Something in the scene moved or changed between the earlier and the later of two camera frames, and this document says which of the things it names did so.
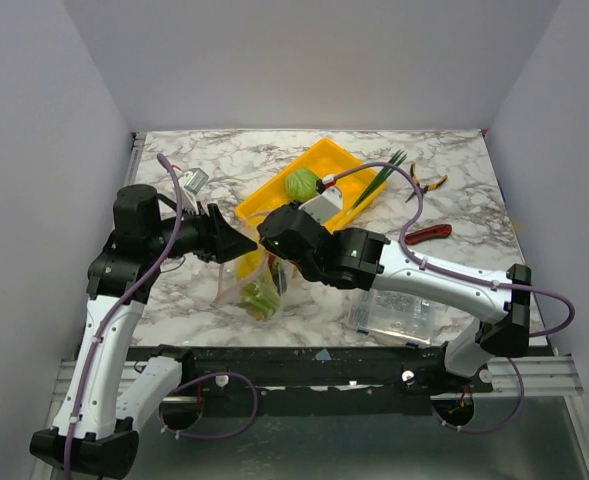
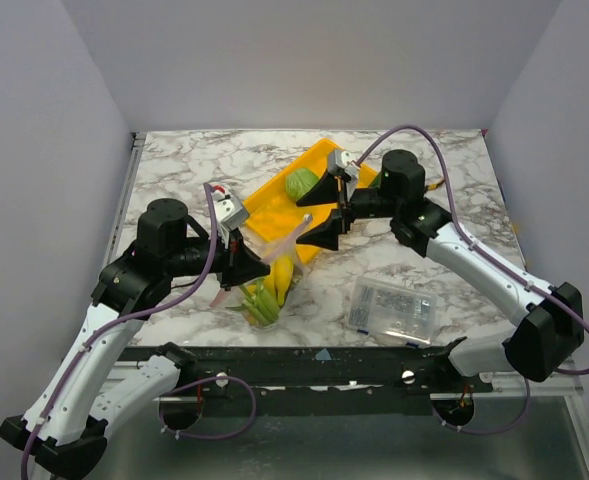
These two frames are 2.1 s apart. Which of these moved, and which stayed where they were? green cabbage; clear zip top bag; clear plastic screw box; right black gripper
Moved: right black gripper; clear zip top bag
Stayed: clear plastic screw box; green cabbage
